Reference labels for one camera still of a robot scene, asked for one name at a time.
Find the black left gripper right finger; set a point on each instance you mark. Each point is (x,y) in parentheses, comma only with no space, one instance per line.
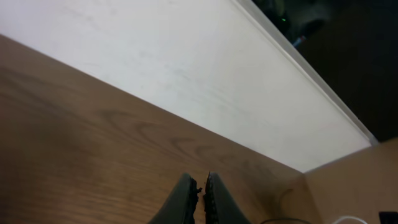
(220,207)

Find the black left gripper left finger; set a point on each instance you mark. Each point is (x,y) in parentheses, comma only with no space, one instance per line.
(180,205)

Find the dark window pane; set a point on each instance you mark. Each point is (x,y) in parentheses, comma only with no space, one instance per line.
(349,45)

